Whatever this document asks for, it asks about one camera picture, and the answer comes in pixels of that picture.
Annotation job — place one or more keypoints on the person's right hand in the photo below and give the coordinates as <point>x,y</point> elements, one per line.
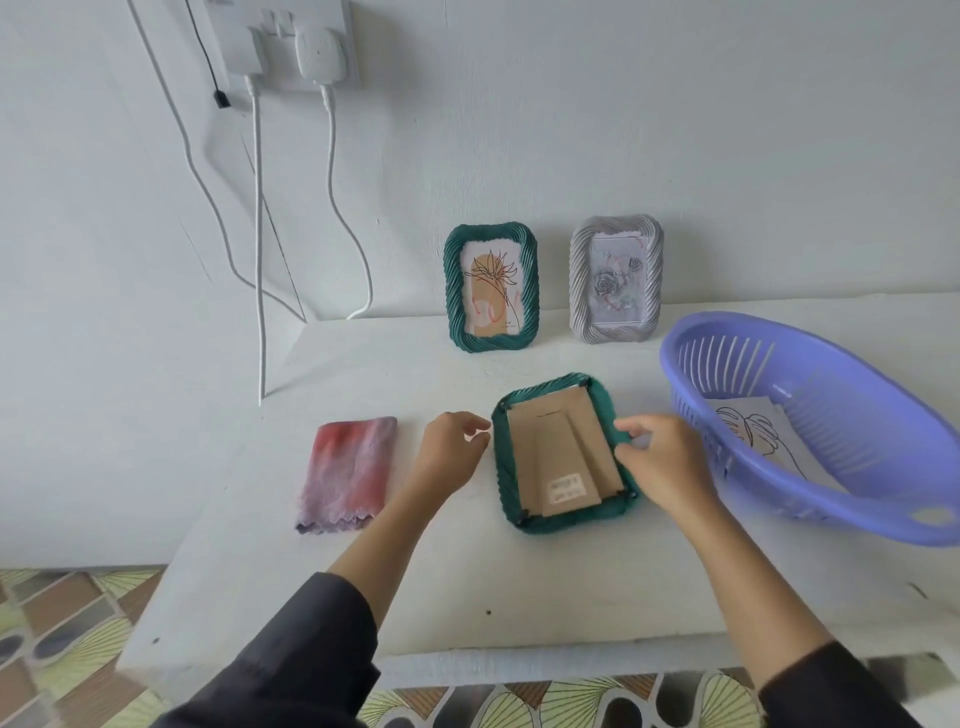
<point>667,465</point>

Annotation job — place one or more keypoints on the person's left hand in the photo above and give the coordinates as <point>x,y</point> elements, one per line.
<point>446,457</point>

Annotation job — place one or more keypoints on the paper sheets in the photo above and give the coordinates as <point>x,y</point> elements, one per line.
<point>757,442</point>

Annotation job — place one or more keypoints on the pink purple cloth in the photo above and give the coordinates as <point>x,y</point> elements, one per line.
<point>345,472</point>

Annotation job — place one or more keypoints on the brown cardboard frame backing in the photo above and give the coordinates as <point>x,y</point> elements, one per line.
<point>555,450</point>

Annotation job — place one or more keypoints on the grey frame with rose drawing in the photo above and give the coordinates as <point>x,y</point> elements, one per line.
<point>577,285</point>

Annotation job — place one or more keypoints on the purple plastic basket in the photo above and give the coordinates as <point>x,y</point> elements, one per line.
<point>862,397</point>

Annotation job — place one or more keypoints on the person's left forearm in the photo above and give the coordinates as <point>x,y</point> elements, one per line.
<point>382,555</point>

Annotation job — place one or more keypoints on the person's right forearm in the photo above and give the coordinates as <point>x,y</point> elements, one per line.
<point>750,585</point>

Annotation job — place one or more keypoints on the white rounded charger adapter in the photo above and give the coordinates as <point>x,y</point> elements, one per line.
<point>321,52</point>

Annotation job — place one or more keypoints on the white rectangular charger adapter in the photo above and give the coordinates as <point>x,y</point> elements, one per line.
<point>244,49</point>

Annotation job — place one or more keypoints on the white wall socket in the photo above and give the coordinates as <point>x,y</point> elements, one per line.
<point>279,64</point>

